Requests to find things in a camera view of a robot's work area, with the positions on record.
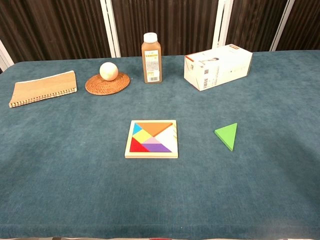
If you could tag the white screen frame post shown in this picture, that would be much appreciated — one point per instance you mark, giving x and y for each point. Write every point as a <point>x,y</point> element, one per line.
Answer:
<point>5,56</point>
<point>283,25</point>
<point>107,27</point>
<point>218,25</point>
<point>226,25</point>
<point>113,27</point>

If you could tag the red triangle tangram piece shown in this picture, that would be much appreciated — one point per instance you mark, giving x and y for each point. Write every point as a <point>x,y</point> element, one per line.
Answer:
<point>136,147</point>

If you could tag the white cardboard box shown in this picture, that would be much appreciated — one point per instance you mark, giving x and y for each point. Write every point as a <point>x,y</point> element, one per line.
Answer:
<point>217,70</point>

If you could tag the purple parallelogram tangram piece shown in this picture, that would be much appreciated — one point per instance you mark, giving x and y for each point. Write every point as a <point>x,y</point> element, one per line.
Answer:
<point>157,148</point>

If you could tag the brown spiral notebook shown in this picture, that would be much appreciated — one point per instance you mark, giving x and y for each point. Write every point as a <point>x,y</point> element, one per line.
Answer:
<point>42,87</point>

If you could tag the orange triangle tangram piece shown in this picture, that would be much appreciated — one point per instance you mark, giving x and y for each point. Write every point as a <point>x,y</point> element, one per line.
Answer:
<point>153,128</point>

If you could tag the pink triangle tangram piece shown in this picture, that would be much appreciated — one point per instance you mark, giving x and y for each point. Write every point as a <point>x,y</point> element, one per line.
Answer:
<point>152,141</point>

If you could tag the dark slatted screen panel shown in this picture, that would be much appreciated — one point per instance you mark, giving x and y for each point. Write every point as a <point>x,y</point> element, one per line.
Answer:
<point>50,25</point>
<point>307,22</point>
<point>165,17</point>
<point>255,22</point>

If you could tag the brown drink bottle white cap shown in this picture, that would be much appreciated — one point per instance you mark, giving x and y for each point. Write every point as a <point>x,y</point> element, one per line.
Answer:
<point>151,62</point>

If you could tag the round woven rattan coaster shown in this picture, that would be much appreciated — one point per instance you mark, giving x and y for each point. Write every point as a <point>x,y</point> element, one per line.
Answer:
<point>107,87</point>

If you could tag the green triangle tangram piece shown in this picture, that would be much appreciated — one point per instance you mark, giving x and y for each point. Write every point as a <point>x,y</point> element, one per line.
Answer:
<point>228,136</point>

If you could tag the teal tablecloth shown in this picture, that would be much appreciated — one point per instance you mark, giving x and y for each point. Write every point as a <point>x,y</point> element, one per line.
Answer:
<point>75,175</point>

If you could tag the blue triangle tangram piece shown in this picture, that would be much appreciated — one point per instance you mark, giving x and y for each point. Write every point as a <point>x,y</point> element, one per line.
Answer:
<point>136,129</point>

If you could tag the wooden tangram tray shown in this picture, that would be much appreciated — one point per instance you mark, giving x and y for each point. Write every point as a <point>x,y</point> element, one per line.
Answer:
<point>150,154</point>

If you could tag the pale wooden ball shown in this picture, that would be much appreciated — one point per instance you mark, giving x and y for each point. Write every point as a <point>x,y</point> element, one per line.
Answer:
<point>108,71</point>

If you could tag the yellow square tangram piece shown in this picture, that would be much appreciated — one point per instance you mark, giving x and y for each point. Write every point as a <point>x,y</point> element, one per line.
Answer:
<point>143,136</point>

